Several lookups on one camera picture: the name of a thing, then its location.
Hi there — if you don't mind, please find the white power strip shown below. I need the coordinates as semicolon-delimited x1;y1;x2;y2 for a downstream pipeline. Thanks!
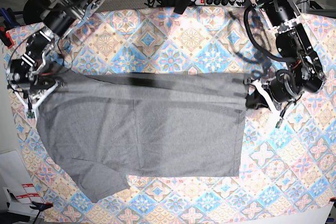
194;0;244;8

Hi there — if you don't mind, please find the patterned tablecloth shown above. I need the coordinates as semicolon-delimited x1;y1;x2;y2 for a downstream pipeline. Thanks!
9;7;335;223

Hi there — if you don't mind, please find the grey T-shirt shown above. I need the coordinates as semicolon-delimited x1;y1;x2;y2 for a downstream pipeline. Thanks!
36;71;247;202

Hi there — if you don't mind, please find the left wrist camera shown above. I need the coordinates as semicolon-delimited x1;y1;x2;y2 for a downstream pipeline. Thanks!
276;119;283;129

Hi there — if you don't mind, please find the red table clamp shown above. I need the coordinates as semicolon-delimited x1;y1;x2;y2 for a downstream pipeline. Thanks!
0;26;14;49

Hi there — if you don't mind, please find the white box with labels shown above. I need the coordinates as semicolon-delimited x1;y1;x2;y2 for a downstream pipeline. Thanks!
1;150;43;218

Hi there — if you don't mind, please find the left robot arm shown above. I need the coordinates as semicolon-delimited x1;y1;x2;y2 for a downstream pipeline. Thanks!
243;0;326;110

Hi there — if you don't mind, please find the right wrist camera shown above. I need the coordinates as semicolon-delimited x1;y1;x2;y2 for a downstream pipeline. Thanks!
24;108;36;119

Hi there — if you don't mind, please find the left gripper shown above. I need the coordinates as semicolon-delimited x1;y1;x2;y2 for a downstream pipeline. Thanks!
245;76;304;110

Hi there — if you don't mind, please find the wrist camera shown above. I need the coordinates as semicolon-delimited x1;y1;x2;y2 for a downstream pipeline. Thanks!
24;108;36;119
276;119;283;129

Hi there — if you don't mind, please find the black round stool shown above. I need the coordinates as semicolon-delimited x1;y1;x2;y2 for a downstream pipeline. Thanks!
18;0;51;25

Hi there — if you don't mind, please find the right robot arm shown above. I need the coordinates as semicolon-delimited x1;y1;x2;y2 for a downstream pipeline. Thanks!
6;0;104;99

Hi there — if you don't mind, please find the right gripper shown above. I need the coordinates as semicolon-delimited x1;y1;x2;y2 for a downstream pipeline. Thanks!
15;76;59;98

